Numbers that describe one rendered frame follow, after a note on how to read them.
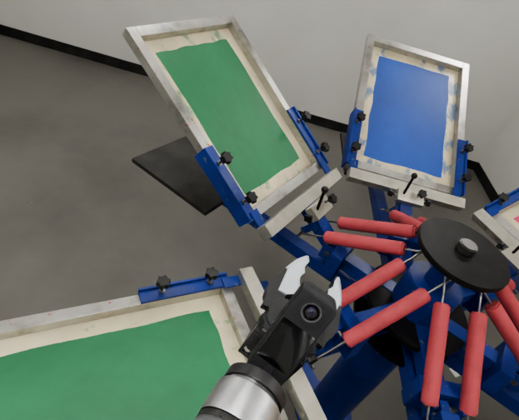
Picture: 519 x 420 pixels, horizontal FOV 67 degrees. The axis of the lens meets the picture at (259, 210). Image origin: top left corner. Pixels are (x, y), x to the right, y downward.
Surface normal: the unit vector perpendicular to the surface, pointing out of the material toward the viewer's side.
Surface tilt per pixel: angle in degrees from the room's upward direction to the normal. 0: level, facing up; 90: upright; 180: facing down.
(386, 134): 32
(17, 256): 0
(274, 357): 59
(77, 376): 0
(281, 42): 90
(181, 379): 0
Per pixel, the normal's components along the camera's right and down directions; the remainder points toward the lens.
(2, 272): 0.25, -0.73
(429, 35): -0.11, 0.64
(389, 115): 0.15, -0.28
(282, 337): -0.17, 0.11
